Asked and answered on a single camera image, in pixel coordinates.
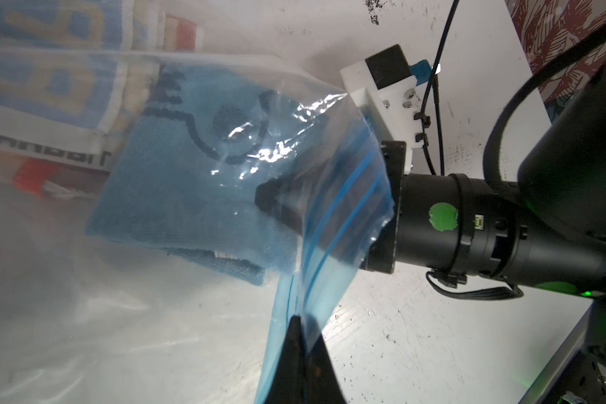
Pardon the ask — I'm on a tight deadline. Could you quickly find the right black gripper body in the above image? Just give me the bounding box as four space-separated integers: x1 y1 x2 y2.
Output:
360 140 473 276

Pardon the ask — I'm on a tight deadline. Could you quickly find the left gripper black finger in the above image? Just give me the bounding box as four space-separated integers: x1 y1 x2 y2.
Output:
263 316 346 404

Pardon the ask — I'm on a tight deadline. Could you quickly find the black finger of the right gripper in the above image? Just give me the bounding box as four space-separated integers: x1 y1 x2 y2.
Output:
254 173 320 235

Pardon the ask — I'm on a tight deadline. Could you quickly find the clear vacuum bag blue zip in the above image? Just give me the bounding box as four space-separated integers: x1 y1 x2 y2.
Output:
0 52 378 403

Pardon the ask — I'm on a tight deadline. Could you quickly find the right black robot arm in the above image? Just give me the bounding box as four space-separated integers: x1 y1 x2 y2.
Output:
254 24 606 403

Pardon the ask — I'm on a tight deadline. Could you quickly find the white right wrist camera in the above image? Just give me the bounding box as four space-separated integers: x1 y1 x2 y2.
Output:
340 45 432 174

